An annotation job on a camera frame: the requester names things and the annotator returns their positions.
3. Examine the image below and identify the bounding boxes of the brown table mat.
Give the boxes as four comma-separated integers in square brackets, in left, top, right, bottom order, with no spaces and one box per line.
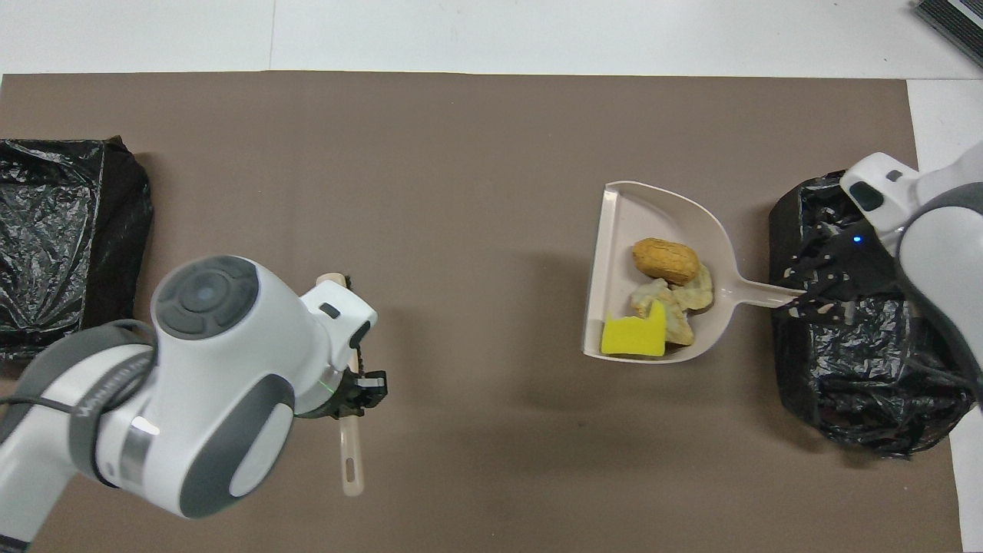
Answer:
[0,71,965,553]

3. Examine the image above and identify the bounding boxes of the brown bread roll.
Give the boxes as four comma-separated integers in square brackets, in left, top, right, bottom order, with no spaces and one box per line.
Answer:
[632,237,701,286]

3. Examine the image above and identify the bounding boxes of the beige hand brush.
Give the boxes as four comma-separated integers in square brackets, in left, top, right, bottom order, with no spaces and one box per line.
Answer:
[315,272,365,498]

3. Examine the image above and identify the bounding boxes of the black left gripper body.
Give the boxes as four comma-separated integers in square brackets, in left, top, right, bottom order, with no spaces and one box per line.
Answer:
[296,367,389,422]

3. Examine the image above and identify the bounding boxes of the black bag-covered bin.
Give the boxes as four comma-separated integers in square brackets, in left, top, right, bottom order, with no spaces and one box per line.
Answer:
[0,137,154,362]

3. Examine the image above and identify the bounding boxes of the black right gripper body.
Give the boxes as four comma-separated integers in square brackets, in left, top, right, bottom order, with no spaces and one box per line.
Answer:
[813,221,901,302]

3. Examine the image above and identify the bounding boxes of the green and yellow sponge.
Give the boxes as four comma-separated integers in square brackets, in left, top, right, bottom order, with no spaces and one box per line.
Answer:
[601,300,667,358]

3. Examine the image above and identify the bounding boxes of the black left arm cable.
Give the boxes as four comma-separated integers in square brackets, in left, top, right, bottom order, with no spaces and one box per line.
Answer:
[0,393,93,419]

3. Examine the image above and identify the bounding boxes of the pale bread chunk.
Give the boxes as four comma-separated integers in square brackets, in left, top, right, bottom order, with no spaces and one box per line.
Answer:
[631,278,696,346]

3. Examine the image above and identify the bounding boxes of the beige plastic dustpan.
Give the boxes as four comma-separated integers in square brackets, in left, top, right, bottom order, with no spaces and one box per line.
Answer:
[581,180,807,365]

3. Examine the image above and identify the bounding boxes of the dark grey ribbed panel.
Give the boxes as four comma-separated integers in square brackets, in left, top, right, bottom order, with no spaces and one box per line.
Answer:
[912,0,983,68]

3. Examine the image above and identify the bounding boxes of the striped croissant pastry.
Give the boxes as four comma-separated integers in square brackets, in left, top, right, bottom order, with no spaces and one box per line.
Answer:
[680,263,715,312]

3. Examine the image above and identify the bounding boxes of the open black bag-lined bin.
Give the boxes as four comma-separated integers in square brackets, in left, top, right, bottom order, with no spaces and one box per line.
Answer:
[769,171,983,459]

